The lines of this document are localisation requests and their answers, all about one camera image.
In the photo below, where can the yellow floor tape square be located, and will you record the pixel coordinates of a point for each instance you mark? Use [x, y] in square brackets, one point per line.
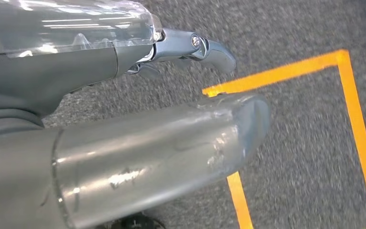
[348, 94]

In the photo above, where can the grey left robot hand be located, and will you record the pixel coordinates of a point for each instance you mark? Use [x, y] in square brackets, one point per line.
[138, 158]

